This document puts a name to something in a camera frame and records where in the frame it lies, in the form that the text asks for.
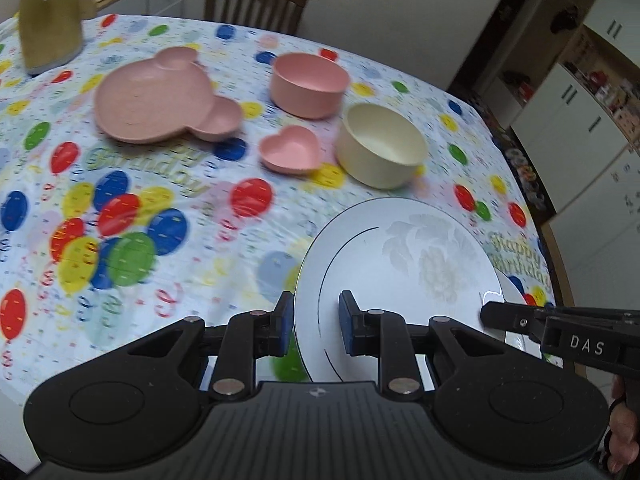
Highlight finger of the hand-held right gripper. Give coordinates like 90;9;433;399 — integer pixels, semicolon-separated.
480;301;550;346

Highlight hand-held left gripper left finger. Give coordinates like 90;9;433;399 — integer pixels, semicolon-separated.
120;291;296;402

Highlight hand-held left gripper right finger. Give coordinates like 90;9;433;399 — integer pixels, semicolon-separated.
338;290;506;402

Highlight white floral plate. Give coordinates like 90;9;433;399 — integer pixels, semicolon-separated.
293;197;503;383

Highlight cream round bowl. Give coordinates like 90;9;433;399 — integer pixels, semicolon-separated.
334;102;429;190

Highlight pink heart-shaped dish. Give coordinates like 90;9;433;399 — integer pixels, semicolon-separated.
258;126;321;176

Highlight pink round bowl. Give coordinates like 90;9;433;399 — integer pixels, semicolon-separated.
270;52;351;120

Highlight pink mouse-shaped plate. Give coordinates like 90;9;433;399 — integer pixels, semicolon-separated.
94;46;244;145

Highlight person's right hand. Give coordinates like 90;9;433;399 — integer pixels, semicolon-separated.
602;376;640;477

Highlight balloon print tablecloth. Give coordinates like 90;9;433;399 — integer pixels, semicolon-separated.
0;12;557;411

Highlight white kitchen cabinets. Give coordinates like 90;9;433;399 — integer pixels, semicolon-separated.
510;0;640;311

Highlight dark wooden chair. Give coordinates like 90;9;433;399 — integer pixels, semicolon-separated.
204;0;309;37

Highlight yellow kettle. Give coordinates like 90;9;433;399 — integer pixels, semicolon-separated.
17;0;86;77

